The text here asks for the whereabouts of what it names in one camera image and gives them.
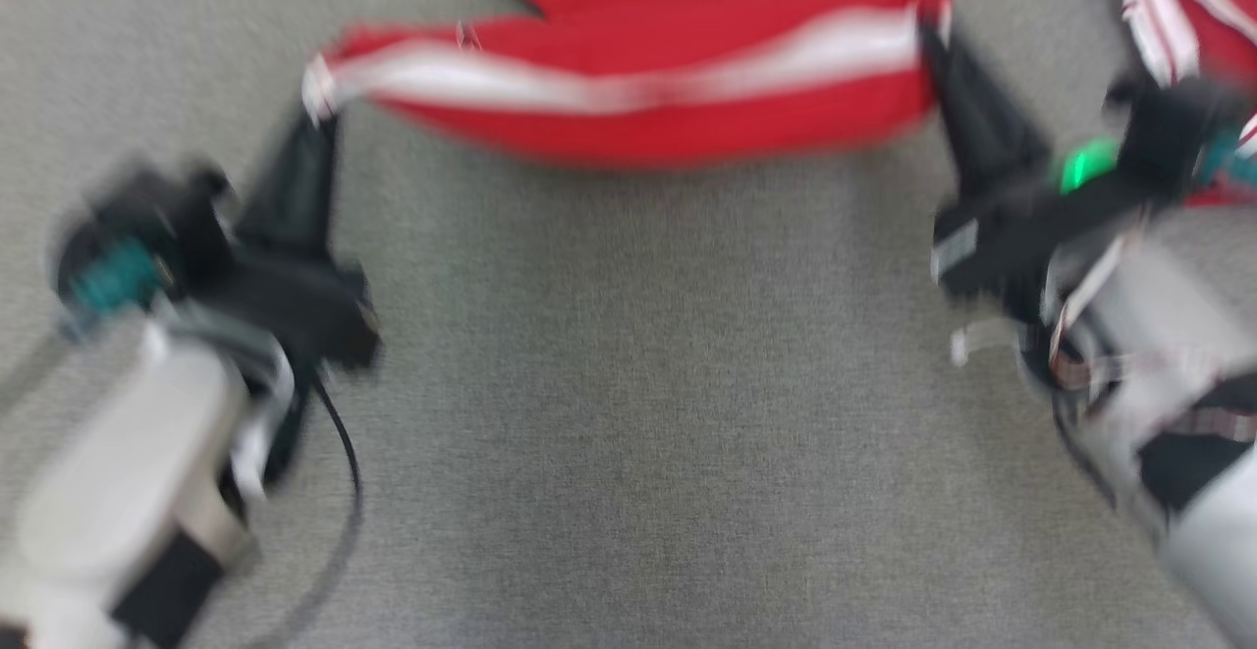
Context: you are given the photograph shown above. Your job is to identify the red white sports shorts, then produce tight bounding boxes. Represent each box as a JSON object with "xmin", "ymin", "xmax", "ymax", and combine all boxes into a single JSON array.
[{"xmin": 302, "ymin": 0, "xmax": 952, "ymax": 169}]

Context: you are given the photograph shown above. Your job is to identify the thin red white wires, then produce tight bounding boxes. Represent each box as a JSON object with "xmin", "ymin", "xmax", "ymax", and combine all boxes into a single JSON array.
[{"xmin": 948, "ymin": 227, "xmax": 1140, "ymax": 395}]

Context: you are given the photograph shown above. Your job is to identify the thin black cable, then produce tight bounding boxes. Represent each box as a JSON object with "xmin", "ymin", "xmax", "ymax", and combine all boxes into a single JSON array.
[{"xmin": 246, "ymin": 374, "xmax": 366, "ymax": 649}]

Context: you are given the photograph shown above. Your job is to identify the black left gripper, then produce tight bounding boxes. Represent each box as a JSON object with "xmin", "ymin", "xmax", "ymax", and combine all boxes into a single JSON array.
[{"xmin": 196, "ymin": 112, "xmax": 384, "ymax": 375}]

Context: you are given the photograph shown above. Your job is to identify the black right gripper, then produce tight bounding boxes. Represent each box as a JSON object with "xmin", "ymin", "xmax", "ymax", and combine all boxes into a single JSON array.
[{"xmin": 918, "ymin": 19, "xmax": 1150, "ymax": 301}]

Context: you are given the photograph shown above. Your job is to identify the red white sports jersey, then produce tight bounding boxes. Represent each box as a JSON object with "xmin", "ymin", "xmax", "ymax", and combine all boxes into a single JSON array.
[{"xmin": 1110, "ymin": 0, "xmax": 1257, "ymax": 208}]

